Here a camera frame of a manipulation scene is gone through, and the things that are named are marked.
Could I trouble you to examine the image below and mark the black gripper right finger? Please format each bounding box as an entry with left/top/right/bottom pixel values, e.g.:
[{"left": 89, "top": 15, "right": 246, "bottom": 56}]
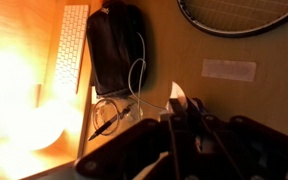
[{"left": 186, "top": 98, "right": 208, "bottom": 121}]

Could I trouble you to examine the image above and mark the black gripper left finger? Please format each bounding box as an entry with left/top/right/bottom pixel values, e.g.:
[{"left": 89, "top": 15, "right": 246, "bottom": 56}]
[{"left": 158, "top": 98, "right": 184, "bottom": 122}]

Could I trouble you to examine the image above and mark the bandaid strip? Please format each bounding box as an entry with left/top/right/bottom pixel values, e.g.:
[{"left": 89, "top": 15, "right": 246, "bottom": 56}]
[{"left": 169, "top": 82, "right": 188, "bottom": 110}]

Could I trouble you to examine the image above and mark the clear drinking glass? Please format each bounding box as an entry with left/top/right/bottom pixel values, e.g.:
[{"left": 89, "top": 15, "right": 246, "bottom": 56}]
[{"left": 91, "top": 97, "right": 143, "bottom": 136}]

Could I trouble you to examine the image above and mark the black pen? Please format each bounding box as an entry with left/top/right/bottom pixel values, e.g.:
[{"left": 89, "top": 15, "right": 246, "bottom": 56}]
[{"left": 88, "top": 104, "right": 132, "bottom": 141}]

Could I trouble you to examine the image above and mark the white tennis racket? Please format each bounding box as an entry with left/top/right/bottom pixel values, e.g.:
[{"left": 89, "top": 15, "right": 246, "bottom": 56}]
[{"left": 177, "top": 0, "right": 288, "bottom": 38}]

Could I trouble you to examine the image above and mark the dark purple pouch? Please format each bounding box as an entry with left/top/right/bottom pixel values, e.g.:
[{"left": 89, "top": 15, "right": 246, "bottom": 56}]
[{"left": 86, "top": 0, "right": 146, "bottom": 97}]

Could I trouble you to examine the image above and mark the white keyboard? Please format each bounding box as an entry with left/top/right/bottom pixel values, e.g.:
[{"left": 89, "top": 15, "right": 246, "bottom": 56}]
[{"left": 54, "top": 5, "right": 89, "bottom": 94}]

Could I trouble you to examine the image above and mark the glowing lamp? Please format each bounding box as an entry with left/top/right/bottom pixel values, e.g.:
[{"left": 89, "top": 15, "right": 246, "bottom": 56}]
[{"left": 0, "top": 50, "right": 81, "bottom": 180}]

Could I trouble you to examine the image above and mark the white cable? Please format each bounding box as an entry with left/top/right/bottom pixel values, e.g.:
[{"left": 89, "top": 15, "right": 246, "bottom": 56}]
[{"left": 127, "top": 31, "right": 168, "bottom": 113}]

